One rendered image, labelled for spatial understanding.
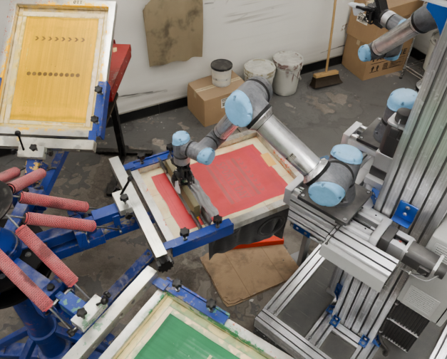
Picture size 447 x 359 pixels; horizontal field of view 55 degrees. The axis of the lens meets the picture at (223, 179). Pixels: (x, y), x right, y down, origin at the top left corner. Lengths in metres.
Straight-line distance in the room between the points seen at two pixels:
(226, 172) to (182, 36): 1.94
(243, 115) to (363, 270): 0.73
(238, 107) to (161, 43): 2.48
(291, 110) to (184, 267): 2.11
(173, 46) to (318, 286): 2.40
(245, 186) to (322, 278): 0.91
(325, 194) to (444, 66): 0.54
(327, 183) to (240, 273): 1.59
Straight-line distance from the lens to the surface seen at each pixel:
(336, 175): 1.55
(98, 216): 2.00
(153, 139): 4.02
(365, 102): 4.73
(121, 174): 2.18
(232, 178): 2.23
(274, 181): 2.23
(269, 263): 3.05
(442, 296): 2.04
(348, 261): 1.71
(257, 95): 1.52
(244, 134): 2.45
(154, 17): 3.81
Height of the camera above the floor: 2.51
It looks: 44 degrees down
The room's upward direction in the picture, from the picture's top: 1 degrees clockwise
